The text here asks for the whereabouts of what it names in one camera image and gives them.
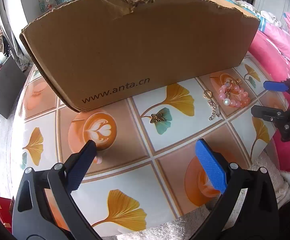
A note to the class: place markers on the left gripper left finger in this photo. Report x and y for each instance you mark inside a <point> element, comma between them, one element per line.
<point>32,217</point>

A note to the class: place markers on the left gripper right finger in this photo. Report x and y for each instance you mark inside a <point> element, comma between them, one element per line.
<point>258,218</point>

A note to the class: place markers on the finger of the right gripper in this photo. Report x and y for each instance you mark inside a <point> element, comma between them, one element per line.
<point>277,117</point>
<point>276,86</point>

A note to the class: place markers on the gold flower brooch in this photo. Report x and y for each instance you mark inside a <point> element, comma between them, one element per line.
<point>154,118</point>

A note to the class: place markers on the red gift bag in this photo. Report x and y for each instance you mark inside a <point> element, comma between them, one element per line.
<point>6,208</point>

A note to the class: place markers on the pink blanket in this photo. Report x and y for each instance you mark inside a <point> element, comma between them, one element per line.
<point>271,49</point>

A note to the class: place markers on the patterned tablecloth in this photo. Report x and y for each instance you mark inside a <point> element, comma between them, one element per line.
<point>144,174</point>

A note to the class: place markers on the dark grey cabinet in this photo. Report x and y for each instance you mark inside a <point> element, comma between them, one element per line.
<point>12,80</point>

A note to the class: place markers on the brown cardboard box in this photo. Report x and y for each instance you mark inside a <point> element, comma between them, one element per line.
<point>96,52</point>

